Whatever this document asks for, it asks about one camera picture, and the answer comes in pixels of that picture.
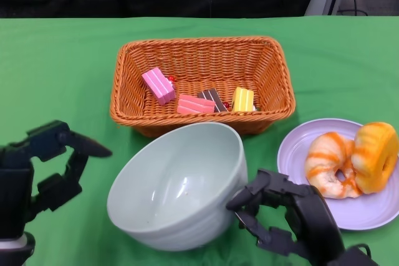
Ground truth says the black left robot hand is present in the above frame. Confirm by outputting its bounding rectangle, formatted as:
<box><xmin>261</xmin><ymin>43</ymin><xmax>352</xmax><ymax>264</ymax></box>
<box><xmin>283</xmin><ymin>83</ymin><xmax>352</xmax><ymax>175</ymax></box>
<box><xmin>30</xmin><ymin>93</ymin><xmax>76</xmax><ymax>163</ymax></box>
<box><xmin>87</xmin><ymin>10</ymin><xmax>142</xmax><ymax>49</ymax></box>
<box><xmin>0</xmin><ymin>119</ymin><xmax>113</xmax><ymax>239</ymax></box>

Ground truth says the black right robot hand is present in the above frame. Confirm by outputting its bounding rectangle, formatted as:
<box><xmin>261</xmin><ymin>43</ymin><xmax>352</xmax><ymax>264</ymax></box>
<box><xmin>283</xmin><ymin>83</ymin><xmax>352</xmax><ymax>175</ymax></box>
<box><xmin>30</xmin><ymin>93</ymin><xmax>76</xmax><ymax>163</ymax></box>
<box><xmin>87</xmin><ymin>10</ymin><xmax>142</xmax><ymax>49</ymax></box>
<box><xmin>226</xmin><ymin>168</ymin><xmax>345</xmax><ymax>264</ymax></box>

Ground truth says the ring-shaped orange swirl bread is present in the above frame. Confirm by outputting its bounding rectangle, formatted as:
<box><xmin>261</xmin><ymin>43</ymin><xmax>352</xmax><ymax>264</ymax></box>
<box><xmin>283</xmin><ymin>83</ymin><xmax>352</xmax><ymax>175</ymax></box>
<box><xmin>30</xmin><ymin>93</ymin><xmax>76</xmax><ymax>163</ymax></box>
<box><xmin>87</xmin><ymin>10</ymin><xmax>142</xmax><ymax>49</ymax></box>
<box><xmin>304</xmin><ymin>131</ymin><xmax>364</xmax><ymax>200</ymax></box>

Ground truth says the oval orange swirl bread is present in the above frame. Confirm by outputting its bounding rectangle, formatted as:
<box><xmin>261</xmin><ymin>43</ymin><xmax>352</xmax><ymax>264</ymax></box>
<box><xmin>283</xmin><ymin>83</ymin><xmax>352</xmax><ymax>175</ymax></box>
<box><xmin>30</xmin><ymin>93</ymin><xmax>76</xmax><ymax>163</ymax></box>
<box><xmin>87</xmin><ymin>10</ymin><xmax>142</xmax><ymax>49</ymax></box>
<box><xmin>351</xmin><ymin>121</ymin><xmax>399</xmax><ymax>194</ymax></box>

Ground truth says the grey-green bowl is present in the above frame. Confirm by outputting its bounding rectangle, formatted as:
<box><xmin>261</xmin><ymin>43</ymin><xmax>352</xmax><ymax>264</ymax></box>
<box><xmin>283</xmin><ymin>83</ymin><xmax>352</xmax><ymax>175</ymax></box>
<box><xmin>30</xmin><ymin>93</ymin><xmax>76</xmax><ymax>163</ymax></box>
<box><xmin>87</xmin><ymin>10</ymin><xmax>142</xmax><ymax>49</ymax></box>
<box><xmin>107</xmin><ymin>121</ymin><xmax>249</xmax><ymax>252</ymax></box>

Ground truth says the pale lilac plate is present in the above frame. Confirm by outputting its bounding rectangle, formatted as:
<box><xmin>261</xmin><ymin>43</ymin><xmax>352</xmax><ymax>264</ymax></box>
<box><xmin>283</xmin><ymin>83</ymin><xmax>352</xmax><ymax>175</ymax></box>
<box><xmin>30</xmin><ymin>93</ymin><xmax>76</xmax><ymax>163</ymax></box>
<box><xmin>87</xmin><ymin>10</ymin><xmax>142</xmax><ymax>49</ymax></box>
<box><xmin>277</xmin><ymin>118</ymin><xmax>399</xmax><ymax>231</ymax></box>

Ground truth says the yellow cream cake slice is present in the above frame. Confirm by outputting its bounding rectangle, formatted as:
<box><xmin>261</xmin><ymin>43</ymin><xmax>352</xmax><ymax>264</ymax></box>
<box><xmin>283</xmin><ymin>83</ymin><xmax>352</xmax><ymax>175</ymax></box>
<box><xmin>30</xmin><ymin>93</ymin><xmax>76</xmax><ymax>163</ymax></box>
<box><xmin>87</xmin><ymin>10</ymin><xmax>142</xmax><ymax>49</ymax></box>
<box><xmin>232</xmin><ymin>87</ymin><xmax>256</xmax><ymax>113</ymax></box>

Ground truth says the chocolate layer cake piece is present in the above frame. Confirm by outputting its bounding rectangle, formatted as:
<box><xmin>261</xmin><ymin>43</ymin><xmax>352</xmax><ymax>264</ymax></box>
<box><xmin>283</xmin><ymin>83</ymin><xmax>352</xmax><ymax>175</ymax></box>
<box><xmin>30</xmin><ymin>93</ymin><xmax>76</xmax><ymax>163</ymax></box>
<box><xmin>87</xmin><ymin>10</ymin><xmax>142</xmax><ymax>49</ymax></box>
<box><xmin>196</xmin><ymin>88</ymin><xmax>229</xmax><ymax>113</ymax></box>

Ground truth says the salmon pink cake slice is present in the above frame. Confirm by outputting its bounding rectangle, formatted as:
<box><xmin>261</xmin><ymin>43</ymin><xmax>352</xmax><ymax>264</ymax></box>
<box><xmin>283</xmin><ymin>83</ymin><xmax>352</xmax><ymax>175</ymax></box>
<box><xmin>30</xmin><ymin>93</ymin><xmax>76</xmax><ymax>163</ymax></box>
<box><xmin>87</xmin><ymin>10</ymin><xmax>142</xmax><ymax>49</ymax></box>
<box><xmin>177</xmin><ymin>93</ymin><xmax>216</xmax><ymax>115</ymax></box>

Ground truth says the magenta cake slice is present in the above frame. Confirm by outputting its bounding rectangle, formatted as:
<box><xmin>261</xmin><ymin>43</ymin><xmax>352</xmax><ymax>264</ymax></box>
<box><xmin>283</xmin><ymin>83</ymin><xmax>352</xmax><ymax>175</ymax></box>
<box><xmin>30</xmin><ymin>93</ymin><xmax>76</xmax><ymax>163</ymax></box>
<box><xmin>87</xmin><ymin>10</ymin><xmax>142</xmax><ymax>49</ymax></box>
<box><xmin>142</xmin><ymin>67</ymin><xmax>176</xmax><ymax>105</ymax></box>

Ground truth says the orange wicker basket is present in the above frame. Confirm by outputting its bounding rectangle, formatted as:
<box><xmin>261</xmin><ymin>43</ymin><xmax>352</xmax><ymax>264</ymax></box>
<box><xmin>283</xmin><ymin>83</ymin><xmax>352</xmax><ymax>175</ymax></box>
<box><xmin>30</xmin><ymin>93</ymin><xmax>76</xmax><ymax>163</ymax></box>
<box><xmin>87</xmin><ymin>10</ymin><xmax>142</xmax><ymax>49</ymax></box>
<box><xmin>109</xmin><ymin>37</ymin><xmax>296</xmax><ymax>138</ymax></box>

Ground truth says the green tablecloth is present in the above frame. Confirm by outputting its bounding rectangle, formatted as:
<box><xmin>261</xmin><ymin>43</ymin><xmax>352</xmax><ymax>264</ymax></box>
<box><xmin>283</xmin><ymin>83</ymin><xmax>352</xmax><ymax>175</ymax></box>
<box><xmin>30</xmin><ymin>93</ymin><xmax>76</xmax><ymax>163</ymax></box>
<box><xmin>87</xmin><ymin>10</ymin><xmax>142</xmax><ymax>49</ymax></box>
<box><xmin>0</xmin><ymin>16</ymin><xmax>399</xmax><ymax>266</ymax></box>

